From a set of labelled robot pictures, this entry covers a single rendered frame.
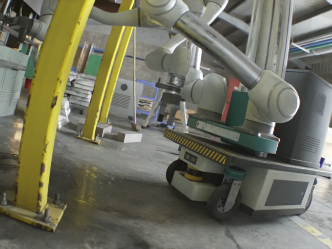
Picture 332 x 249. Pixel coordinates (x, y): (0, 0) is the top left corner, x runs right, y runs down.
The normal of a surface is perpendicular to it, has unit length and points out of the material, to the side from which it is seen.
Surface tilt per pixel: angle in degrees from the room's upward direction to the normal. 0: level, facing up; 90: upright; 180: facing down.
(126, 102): 90
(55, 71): 90
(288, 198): 90
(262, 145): 90
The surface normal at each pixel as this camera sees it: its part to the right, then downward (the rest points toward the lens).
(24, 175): 0.13, 0.07
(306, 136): 0.38, 0.13
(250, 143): -0.89, -0.22
